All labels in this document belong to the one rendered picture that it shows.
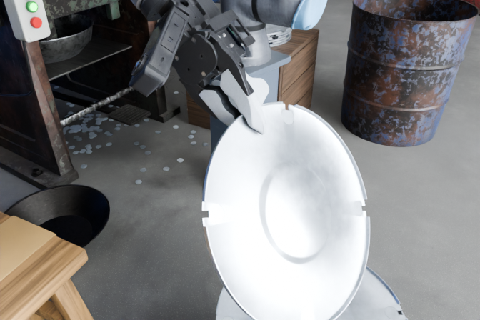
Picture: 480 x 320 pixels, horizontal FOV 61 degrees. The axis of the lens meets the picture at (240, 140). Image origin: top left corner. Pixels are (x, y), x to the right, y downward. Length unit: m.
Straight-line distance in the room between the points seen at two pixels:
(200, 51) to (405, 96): 1.13
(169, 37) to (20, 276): 0.46
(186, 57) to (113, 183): 0.96
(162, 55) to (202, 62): 0.06
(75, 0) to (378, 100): 1.07
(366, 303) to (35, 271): 0.53
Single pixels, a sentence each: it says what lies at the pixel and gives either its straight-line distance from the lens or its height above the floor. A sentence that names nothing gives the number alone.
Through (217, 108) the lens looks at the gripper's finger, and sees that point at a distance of 0.52.
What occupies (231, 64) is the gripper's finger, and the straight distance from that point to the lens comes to 0.48.
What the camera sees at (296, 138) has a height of 0.56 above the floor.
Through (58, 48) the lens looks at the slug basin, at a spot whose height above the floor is 0.37.
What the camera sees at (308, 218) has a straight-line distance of 0.54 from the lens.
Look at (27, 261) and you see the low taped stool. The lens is 0.77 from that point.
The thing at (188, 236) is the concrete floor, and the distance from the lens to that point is 1.19.
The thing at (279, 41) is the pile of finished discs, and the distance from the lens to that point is 1.50.
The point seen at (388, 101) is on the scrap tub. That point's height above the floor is 0.19.
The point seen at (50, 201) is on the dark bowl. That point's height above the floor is 0.04.
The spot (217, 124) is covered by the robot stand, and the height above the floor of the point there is 0.26.
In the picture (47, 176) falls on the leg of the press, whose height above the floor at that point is 0.03.
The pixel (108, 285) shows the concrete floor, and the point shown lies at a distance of 1.12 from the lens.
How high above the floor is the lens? 0.85
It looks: 33 degrees down
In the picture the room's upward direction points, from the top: straight up
